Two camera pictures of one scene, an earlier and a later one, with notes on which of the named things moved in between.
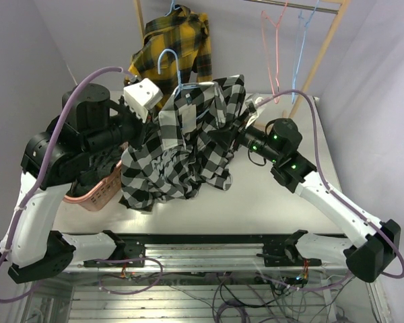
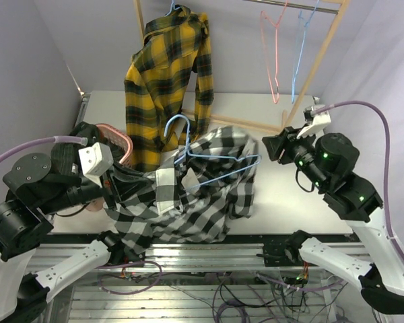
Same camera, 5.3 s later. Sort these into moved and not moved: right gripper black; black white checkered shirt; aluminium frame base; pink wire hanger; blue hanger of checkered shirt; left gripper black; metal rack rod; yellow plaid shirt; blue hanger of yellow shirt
Moved: black white checkered shirt; left gripper black; blue hanger of checkered shirt; right gripper black
Not moved: aluminium frame base; yellow plaid shirt; blue hanger of yellow shirt; pink wire hanger; metal rack rod
